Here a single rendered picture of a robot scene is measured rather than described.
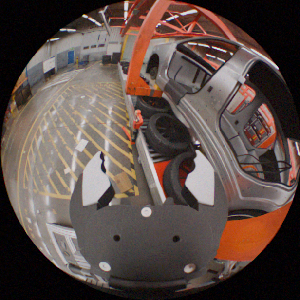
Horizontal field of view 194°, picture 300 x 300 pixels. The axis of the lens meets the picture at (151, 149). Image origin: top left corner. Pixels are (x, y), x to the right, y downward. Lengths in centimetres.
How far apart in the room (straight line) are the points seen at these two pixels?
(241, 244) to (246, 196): 57
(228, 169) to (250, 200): 35
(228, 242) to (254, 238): 12
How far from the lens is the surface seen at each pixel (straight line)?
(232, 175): 86
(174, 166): 92
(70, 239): 136
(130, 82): 153
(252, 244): 44
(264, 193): 92
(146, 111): 146
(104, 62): 765
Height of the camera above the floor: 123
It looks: 55 degrees down
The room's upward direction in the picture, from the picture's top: 31 degrees clockwise
